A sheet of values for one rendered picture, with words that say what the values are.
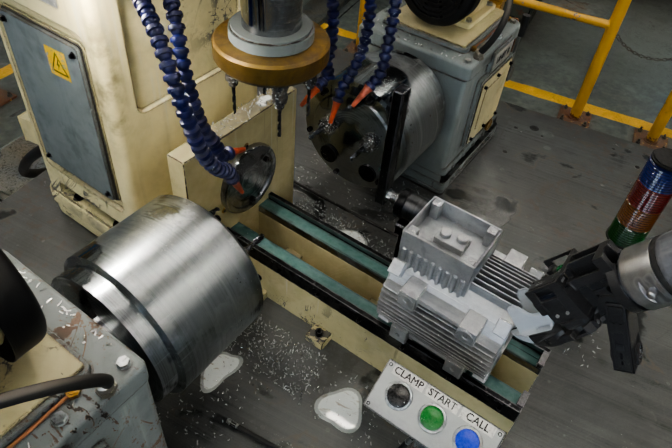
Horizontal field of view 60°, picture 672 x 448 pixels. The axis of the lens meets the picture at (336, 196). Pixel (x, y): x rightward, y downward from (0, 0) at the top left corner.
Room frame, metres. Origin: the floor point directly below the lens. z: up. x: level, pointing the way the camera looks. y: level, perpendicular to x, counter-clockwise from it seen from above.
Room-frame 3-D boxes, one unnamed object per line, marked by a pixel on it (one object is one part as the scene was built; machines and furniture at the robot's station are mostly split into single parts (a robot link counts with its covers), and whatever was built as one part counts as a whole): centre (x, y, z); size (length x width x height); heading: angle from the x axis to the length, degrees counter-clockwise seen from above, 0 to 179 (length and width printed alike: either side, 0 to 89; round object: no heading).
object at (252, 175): (0.83, 0.17, 1.02); 0.15 x 0.02 x 0.15; 149
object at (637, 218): (0.76, -0.53, 1.10); 0.06 x 0.06 x 0.04
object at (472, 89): (1.30, -0.22, 0.99); 0.35 x 0.31 x 0.37; 149
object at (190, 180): (0.87, 0.22, 0.97); 0.30 x 0.11 x 0.34; 149
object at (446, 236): (0.62, -0.18, 1.11); 0.12 x 0.11 x 0.07; 58
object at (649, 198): (0.76, -0.53, 1.14); 0.06 x 0.06 x 0.04
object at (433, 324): (0.60, -0.22, 1.02); 0.20 x 0.19 x 0.19; 58
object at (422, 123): (1.07, -0.08, 1.04); 0.41 x 0.25 x 0.25; 149
